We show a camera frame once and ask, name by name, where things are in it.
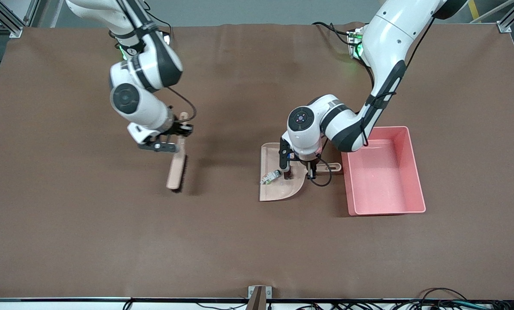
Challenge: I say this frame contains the beige hand brush black bristles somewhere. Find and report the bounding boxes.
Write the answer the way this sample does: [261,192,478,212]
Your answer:
[166,112,189,193]

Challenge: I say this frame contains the beige plastic dustpan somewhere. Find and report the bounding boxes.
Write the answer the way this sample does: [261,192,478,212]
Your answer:
[258,142,343,202]

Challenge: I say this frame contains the black cable bundle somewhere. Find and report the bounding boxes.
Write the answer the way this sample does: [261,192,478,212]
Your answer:
[296,288,514,310]

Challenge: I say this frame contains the brown table mat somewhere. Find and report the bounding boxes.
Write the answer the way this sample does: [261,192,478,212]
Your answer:
[0,22,514,301]

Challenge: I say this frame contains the black left base cable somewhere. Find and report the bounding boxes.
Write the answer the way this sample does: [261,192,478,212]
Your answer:
[312,22,361,46]

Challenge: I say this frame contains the small white green bottle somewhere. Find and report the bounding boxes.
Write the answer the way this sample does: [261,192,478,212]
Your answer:
[260,169,282,186]

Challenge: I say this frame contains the metal table edge bracket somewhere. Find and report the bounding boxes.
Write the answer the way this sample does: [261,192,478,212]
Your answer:
[248,285,272,310]

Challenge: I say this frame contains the pink plastic bin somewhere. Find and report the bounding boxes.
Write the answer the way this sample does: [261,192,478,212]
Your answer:
[340,126,427,216]

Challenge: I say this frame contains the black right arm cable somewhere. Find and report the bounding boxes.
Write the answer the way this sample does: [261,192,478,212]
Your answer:
[119,0,197,125]

